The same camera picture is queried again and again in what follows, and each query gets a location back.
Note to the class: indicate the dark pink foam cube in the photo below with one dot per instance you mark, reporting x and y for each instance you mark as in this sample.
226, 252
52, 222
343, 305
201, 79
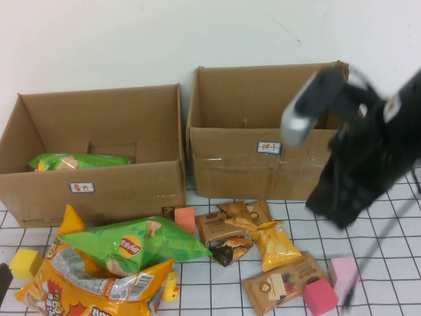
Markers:
320, 293

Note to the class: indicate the tall taped cardboard box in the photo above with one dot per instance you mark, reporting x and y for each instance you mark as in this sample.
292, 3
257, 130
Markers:
230, 171

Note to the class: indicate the yellow foam cube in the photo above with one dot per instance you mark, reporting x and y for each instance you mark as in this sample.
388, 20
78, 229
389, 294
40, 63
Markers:
24, 265

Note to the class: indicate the low wide cardboard box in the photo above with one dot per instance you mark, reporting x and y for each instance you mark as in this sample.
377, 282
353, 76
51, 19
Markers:
98, 112

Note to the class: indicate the small green Lay's chip bag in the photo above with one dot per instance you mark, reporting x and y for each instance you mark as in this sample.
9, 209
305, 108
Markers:
164, 243

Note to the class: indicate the orange foam block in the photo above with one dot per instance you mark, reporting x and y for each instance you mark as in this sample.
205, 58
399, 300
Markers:
185, 220

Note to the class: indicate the yellow cracker packet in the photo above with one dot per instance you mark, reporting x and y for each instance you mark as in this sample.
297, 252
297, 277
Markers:
276, 247

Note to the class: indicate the brown biscuit packet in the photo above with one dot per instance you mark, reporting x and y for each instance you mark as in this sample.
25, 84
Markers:
276, 286
210, 227

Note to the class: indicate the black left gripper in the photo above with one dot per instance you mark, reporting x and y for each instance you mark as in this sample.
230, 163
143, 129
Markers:
5, 279

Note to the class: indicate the clear packing tape strip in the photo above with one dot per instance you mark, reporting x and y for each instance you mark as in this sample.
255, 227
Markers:
246, 164

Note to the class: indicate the large green Lay's chip bag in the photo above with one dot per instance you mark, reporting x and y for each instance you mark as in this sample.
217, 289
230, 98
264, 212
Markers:
98, 161

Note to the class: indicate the white label on low box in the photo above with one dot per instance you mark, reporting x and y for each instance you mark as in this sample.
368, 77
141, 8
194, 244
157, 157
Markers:
82, 187

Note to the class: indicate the white label on taped box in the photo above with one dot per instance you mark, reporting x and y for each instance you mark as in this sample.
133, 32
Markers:
269, 147

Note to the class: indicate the white grid tablecloth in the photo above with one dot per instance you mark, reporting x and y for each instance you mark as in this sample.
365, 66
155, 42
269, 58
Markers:
296, 224

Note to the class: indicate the dark brown gold snack packet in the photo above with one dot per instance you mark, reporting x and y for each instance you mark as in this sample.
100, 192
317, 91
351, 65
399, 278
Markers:
230, 251

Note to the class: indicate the yellow rubber duck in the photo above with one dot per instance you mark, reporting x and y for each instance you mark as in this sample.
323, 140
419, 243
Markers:
171, 289

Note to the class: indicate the orange chip bag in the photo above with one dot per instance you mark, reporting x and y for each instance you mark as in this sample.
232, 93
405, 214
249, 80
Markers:
65, 296

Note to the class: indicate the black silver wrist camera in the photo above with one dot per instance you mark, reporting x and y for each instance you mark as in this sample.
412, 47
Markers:
306, 105

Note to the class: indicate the small tan snack packet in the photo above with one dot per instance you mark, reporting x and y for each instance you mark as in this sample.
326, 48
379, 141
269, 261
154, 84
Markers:
237, 214

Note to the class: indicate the light pink foam cube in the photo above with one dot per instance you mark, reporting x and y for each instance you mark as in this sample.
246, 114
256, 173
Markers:
343, 273

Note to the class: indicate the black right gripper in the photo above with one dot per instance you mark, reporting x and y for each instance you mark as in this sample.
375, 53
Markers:
355, 171

